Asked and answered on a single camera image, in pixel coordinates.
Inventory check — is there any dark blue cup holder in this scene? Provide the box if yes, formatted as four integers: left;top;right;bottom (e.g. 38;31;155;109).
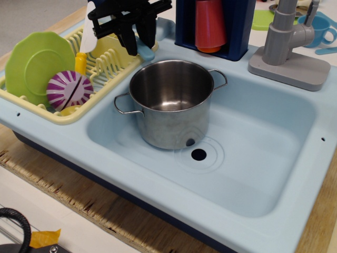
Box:
175;0;256;61

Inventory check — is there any yellow toy piece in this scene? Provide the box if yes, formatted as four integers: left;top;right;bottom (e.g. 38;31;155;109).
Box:
60;105;81;116

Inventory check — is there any blue utensil handle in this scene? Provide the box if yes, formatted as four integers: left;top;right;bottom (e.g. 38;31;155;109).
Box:
315;47;337;55

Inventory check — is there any black cable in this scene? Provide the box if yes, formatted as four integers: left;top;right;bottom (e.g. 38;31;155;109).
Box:
0;207;33;253

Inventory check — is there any stainless steel pot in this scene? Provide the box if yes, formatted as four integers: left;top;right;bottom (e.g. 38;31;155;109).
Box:
127;60;228;150

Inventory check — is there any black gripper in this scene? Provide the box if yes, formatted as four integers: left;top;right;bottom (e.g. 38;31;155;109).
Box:
88;1;172;56

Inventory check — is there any grey toy faucet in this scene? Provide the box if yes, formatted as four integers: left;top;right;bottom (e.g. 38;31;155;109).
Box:
248;0;331;91

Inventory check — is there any blue plastic mug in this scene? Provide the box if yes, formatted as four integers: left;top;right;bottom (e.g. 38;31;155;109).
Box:
302;16;336;48

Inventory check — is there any white knife yellow handle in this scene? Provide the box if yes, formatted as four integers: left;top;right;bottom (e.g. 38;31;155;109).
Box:
75;1;97;75

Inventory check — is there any purple white toy onion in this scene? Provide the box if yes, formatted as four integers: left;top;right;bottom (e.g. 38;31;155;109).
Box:
46;71;94;111

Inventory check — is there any yellow tape piece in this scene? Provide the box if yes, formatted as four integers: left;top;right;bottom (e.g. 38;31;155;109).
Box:
29;229;61;249

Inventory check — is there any red plastic cup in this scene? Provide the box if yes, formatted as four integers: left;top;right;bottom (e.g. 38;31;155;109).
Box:
195;0;227;47

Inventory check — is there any white spoon blue handle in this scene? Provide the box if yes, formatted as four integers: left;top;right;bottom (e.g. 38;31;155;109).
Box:
136;37;155;61

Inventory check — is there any light blue toy sink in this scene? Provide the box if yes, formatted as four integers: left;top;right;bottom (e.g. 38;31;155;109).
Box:
1;34;336;252

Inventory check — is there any green plastic plate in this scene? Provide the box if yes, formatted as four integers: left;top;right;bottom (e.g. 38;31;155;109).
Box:
5;32;75;107

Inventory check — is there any green plastic board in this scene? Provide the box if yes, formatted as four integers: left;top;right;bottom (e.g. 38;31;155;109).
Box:
251;10;274;31

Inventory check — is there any orange plastic cup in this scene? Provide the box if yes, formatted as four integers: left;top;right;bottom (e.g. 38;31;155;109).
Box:
197;46;222;53

